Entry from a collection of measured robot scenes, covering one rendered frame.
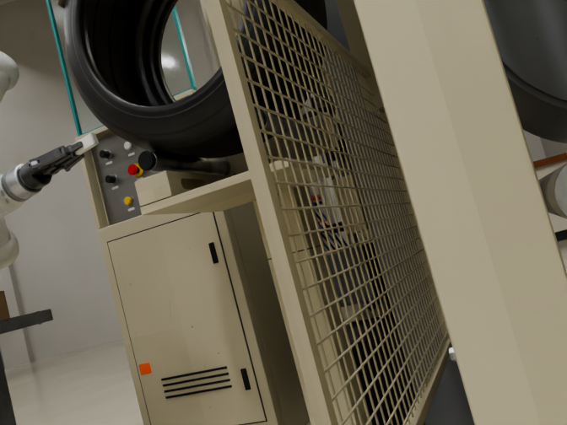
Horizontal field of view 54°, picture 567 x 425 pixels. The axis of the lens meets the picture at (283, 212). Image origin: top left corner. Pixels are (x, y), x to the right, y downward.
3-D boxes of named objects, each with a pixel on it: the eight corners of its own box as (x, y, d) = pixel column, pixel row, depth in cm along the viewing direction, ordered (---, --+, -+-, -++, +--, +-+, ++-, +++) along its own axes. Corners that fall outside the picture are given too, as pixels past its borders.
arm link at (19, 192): (24, 171, 155) (39, 163, 152) (35, 201, 153) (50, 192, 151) (-3, 170, 146) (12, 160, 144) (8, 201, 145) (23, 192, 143)
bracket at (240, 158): (212, 190, 159) (203, 158, 159) (340, 147, 144) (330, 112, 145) (206, 190, 156) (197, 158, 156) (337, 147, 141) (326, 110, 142)
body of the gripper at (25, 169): (13, 164, 144) (37, 148, 141) (39, 165, 152) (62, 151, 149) (22, 190, 143) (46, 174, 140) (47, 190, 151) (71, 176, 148)
